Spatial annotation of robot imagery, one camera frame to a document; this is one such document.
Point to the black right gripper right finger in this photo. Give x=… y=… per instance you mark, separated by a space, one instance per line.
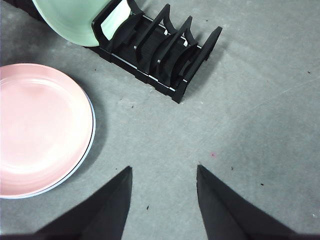
x=230 y=220

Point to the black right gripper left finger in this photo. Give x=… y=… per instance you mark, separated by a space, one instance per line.
x=100 y=220

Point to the blue round plate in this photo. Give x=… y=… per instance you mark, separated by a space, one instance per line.
x=25 y=197

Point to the pink round plate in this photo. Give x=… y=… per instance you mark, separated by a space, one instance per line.
x=42 y=125

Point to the green round plate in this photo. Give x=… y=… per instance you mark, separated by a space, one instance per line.
x=65 y=22

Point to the black plastic dish rack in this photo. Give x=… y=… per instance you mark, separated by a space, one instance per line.
x=155 y=50

